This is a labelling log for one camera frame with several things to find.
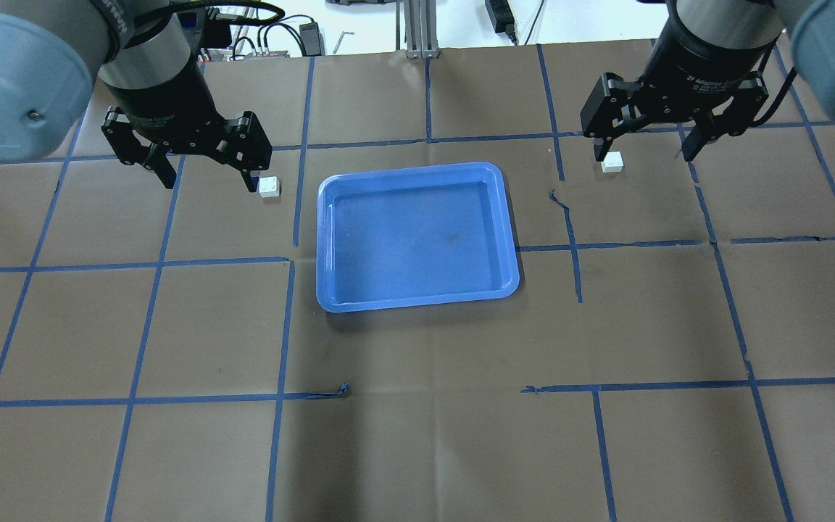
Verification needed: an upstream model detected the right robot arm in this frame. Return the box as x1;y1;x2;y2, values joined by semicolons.
580;1;835;162

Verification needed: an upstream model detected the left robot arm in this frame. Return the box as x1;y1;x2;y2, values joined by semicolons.
0;1;273;192

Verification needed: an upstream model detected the aluminium frame post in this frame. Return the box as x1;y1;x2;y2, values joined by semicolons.
396;1;440;59

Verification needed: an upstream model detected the white block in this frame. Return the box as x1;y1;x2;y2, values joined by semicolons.
599;151;624;174
257;176;282;199

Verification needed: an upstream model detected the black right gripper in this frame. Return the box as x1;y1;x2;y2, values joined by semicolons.
580;19;768;162

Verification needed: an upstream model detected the blue plastic tray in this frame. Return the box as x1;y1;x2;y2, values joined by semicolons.
315;162;520;313

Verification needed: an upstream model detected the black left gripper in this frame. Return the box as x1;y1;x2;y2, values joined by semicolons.
102;70;273;193

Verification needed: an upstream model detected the brown paper table cover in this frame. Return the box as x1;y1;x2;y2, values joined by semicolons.
0;40;835;521

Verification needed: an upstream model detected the black power adapter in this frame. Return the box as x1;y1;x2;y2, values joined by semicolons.
483;0;516;38

